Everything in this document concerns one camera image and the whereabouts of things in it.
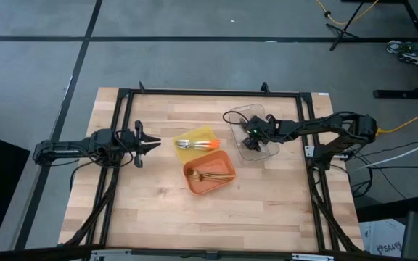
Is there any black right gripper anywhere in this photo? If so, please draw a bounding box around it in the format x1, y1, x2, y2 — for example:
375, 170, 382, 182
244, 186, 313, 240
240, 113, 280, 151

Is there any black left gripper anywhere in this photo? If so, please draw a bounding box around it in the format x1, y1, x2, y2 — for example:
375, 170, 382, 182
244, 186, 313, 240
120, 120, 162, 169

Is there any clear plastic bin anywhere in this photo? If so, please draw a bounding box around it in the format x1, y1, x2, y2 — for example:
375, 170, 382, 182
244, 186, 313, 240
228, 103, 281, 162

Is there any yellow plastic bin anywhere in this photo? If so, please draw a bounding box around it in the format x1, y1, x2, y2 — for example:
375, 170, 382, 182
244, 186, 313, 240
173, 125, 220, 165

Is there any grey power strip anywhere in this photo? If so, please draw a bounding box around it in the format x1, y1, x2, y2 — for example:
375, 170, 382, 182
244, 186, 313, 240
304, 144, 355, 160

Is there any orange plastic bin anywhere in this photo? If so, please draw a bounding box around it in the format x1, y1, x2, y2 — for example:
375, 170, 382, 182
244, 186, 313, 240
182, 149, 237, 196

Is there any black tripod stand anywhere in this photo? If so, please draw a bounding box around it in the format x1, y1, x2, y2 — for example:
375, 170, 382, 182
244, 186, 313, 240
324, 0, 368, 51

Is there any black desk base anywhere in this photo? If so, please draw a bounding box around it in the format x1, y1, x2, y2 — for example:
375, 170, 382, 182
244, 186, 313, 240
340, 0, 418, 101

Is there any white cardboard box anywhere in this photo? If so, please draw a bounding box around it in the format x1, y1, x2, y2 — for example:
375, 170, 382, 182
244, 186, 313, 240
359, 218, 406, 259

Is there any person's shoe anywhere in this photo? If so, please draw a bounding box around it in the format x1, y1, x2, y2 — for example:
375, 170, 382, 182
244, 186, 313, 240
386, 39, 413, 55
397, 50, 418, 67

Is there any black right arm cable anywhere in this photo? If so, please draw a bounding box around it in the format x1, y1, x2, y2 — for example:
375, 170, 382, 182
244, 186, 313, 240
222, 109, 250, 126

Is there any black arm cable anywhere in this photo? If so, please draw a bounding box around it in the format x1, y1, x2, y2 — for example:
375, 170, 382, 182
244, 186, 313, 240
222, 109, 250, 126
85, 128, 136, 170

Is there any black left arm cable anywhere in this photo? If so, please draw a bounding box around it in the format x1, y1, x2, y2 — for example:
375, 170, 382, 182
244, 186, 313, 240
85, 128, 136, 170

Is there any black metal table frame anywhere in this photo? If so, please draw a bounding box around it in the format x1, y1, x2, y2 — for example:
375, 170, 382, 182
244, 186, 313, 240
58, 81, 365, 254

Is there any silver mounting bracket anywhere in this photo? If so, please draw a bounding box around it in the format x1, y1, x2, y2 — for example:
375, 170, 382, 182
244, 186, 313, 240
291, 252, 335, 261
89, 249, 132, 261

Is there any yellow extension cord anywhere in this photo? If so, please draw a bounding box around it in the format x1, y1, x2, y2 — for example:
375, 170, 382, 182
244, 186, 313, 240
315, 0, 380, 26

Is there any black power cable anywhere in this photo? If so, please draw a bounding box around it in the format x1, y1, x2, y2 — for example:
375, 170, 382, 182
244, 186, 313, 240
352, 165, 418, 171

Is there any yellow cord with plug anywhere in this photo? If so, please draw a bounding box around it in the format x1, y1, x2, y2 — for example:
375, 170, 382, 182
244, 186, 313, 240
375, 104, 418, 137

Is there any white cable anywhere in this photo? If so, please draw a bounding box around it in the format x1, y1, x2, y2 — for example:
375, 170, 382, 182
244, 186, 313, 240
353, 133, 418, 171

